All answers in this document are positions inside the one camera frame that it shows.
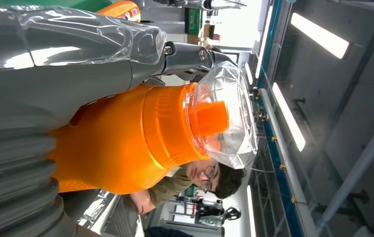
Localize orange bottle with printed label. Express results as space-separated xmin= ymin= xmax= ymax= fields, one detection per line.
xmin=96 ymin=0 xmax=142 ymax=23

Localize ribbed grey left arm sleeve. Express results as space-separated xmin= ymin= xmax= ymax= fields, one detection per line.
xmin=0 ymin=126 xmax=104 ymax=237

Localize green box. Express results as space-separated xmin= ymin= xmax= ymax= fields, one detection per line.
xmin=184 ymin=6 xmax=204 ymax=36

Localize grey perforated panel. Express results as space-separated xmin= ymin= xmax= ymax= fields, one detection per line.
xmin=101 ymin=196 xmax=142 ymax=237

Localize eyeglasses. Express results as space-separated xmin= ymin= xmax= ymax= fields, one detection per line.
xmin=200 ymin=164 xmax=216 ymax=194

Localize narrow ceiling light strip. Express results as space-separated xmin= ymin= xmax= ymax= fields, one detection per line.
xmin=254 ymin=4 xmax=275 ymax=79
xmin=246 ymin=185 xmax=257 ymax=237
xmin=244 ymin=62 xmax=254 ymax=86

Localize black and white machine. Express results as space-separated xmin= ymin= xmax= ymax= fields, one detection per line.
xmin=169 ymin=196 xmax=243 ymax=228

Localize long ceiling light panel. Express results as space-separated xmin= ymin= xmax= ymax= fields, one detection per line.
xmin=271 ymin=82 xmax=306 ymax=153

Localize blue ceiling beam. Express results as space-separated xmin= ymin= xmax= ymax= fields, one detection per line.
xmin=257 ymin=0 xmax=305 ymax=237

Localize white ceiling pipe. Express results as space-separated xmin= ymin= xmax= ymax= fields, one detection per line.
xmin=259 ymin=87 xmax=319 ymax=237

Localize wide ceiling light panel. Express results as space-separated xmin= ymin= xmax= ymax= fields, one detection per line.
xmin=290 ymin=12 xmax=351 ymax=60

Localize grey ceiling pipe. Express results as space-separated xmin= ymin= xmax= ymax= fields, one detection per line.
xmin=315 ymin=104 xmax=374 ymax=235

